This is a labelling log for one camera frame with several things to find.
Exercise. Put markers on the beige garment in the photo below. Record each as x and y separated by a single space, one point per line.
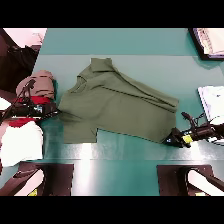
213 40

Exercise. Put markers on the olive green T-shirt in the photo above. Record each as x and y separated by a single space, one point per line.
116 106

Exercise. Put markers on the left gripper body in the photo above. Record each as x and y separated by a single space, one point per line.
46 111

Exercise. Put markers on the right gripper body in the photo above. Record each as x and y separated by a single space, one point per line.
175 137

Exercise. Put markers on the red garment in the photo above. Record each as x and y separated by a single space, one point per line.
41 99

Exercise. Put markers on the white garment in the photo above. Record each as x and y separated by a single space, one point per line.
213 100
21 143

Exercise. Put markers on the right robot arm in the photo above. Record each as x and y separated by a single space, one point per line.
208 130

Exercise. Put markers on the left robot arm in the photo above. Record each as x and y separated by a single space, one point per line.
20 109

